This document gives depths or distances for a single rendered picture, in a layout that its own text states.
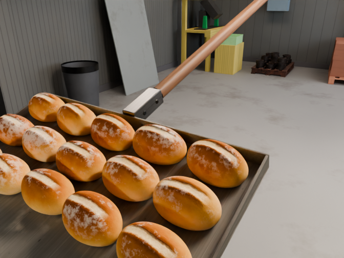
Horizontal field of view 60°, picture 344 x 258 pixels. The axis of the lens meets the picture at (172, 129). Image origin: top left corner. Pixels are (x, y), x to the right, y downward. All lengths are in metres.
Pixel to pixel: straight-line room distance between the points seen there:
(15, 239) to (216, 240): 0.28
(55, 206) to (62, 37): 4.33
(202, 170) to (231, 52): 6.11
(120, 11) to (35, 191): 4.83
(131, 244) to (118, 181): 0.11
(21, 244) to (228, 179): 0.30
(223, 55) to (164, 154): 6.13
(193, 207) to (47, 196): 0.21
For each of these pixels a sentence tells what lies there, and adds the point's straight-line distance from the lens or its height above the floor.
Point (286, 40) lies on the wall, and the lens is 7.87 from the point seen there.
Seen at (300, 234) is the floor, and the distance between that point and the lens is 2.31.
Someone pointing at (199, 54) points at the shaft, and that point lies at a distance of 0.75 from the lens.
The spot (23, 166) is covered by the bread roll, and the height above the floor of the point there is 1.20.
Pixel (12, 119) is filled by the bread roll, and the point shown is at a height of 1.24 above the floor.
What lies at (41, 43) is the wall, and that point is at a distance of 4.51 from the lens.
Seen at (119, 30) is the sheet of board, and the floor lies 1.01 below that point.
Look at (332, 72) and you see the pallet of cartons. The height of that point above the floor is 0.22.
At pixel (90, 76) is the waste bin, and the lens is 4.19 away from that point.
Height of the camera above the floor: 1.46
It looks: 23 degrees down
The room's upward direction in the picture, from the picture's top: straight up
